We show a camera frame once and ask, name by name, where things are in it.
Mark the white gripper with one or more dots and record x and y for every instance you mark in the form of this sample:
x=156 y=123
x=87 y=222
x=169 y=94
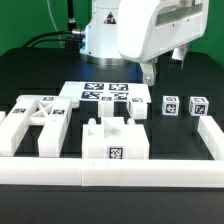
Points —
x=149 y=28

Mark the white rail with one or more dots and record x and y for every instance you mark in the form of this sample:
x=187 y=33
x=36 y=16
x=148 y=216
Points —
x=212 y=135
x=105 y=172

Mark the white chair backrest frame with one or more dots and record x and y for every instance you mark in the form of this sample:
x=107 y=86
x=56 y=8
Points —
x=53 y=113

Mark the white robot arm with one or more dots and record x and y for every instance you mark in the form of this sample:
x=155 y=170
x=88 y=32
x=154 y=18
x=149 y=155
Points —
x=100 y=43

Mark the white chair seat part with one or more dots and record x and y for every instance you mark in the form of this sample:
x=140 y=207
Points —
x=114 y=138

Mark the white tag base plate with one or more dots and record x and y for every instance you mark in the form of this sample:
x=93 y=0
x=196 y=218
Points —
x=90 y=91

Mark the white right side rail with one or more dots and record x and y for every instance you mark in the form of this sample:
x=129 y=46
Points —
x=212 y=135

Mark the white front rail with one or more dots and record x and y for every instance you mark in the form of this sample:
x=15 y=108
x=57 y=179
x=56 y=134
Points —
x=105 y=172

